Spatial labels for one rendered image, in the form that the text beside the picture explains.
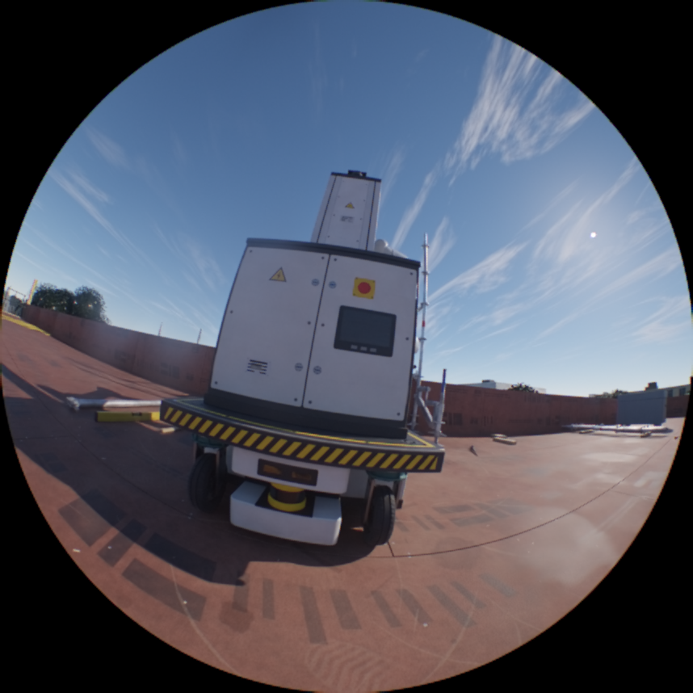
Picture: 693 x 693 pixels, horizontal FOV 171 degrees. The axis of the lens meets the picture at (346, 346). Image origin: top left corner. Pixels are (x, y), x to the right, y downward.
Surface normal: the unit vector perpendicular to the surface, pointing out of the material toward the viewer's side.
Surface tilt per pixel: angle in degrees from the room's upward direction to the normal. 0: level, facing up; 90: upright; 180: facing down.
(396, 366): 90
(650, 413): 90
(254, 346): 90
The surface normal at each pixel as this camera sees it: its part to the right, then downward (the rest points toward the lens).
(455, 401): 0.05, -0.18
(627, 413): -0.99, -0.15
